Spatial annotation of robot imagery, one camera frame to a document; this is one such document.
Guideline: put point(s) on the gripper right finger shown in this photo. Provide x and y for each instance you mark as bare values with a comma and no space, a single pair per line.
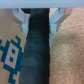
56,16

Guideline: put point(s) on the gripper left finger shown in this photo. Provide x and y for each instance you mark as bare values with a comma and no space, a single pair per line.
20,16

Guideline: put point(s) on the wooden drawer box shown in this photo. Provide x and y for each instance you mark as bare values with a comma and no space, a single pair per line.
10,46

